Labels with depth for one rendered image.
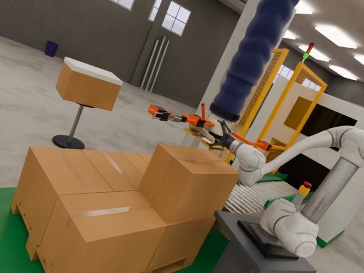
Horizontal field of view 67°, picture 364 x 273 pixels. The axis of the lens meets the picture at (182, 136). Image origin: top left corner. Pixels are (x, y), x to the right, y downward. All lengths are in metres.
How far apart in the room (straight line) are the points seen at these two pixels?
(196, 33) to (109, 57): 3.32
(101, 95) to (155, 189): 1.74
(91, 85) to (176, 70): 7.57
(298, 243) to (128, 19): 9.14
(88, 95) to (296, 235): 2.61
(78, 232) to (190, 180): 0.71
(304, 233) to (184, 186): 0.73
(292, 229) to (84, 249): 1.10
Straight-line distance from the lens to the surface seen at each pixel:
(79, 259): 1.63
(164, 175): 1.93
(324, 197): 1.66
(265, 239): 1.85
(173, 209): 1.88
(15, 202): 2.47
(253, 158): 1.52
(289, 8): 2.00
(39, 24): 9.85
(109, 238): 1.63
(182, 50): 10.67
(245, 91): 1.93
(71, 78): 3.28
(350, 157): 1.65
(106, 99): 3.47
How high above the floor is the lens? 1.55
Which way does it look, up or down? 14 degrees down
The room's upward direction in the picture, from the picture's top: 25 degrees clockwise
